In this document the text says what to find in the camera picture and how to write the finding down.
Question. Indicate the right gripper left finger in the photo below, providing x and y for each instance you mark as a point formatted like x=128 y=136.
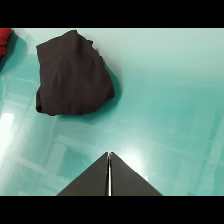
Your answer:
x=94 y=180

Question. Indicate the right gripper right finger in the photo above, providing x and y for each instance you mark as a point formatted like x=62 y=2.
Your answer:
x=126 y=181

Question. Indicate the black T-shirt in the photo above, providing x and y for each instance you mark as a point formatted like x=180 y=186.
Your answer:
x=71 y=75

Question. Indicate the red garment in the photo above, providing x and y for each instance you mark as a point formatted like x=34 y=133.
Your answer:
x=4 y=38

